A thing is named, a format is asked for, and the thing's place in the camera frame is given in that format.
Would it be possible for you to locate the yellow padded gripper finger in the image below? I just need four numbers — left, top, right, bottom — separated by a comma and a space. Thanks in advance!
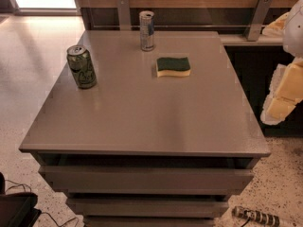
262, 12, 289, 37
260, 58, 303, 125

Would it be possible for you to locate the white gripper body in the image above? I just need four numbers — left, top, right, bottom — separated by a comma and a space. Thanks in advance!
283, 0, 303, 57

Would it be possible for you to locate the green soda can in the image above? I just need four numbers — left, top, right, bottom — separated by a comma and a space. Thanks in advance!
66, 45, 97, 89

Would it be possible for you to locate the silver blue energy drink can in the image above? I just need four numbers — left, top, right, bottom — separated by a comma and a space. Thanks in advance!
139, 10, 154, 51

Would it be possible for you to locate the green yellow sponge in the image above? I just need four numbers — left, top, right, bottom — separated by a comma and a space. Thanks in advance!
156, 57, 191, 77

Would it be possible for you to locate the power strip on floor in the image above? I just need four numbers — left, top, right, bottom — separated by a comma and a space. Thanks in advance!
232, 206, 280, 227

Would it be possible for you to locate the grey drawer cabinet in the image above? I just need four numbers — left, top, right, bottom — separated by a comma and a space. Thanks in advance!
20, 31, 269, 227

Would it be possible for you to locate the black bag on floor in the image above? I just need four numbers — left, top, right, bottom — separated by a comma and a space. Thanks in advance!
0, 173, 41, 227

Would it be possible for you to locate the right metal bracket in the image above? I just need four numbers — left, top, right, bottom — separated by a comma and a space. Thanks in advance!
244, 0, 273, 42

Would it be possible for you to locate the metal bracket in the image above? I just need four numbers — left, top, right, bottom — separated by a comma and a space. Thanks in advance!
244, 0, 273, 42
116, 0, 132, 30

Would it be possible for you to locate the left metal bracket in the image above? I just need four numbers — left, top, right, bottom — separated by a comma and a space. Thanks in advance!
116, 0, 132, 30

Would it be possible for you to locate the black cable on floor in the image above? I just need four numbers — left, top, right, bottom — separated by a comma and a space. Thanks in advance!
4, 179, 80, 227

